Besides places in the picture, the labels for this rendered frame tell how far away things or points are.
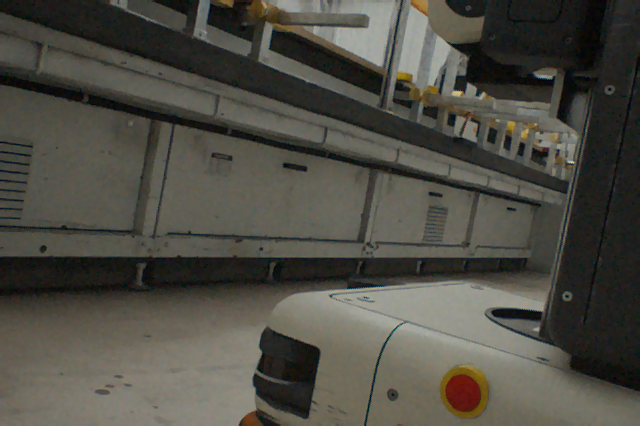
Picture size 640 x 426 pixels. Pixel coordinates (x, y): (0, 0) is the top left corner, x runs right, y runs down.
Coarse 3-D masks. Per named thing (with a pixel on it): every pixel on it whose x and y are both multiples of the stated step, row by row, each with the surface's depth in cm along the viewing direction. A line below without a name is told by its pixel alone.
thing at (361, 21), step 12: (240, 12) 193; (288, 12) 183; (300, 12) 181; (312, 12) 179; (324, 12) 177; (252, 24) 194; (288, 24) 185; (300, 24) 182; (312, 24) 180; (324, 24) 177; (336, 24) 175; (348, 24) 172; (360, 24) 170
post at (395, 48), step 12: (408, 0) 243; (396, 12) 244; (408, 12) 245; (396, 24) 243; (396, 36) 243; (396, 48) 243; (396, 60) 244; (384, 72) 245; (396, 72) 246; (384, 84) 245; (384, 96) 244; (384, 108) 244
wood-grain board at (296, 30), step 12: (300, 36) 224; (312, 36) 228; (324, 48) 237; (336, 48) 241; (348, 60) 252; (360, 60) 255; (372, 72) 269; (396, 84) 289; (408, 84) 290; (480, 120) 364
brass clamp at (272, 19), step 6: (258, 0) 181; (252, 6) 181; (258, 6) 180; (264, 6) 180; (270, 6) 181; (276, 6) 184; (252, 12) 181; (258, 12) 180; (264, 12) 180; (270, 12) 182; (276, 12) 184; (258, 18) 181; (264, 18) 181; (270, 18) 182; (276, 18) 184; (276, 24) 185; (276, 30) 191; (282, 30) 190; (288, 30) 190
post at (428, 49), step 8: (432, 32) 264; (424, 40) 266; (432, 40) 264; (424, 48) 266; (432, 48) 266; (424, 56) 266; (432, 56) 267; (424, 64) 265; (424, 72) 265; (416, 80) 267; (424, 80) 265; (424, 88) 266; (416, 104) 266; (416, 112) 266
